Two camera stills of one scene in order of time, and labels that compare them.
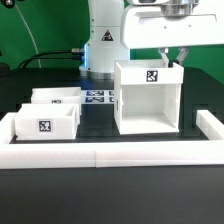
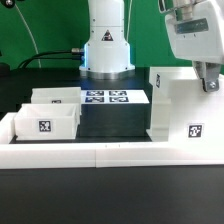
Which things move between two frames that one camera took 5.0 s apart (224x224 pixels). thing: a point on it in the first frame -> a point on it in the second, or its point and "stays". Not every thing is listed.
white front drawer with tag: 47,121 stays
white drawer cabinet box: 147,97 -> 181,110
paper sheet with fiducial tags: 97,96 stays
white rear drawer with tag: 57,95 stays
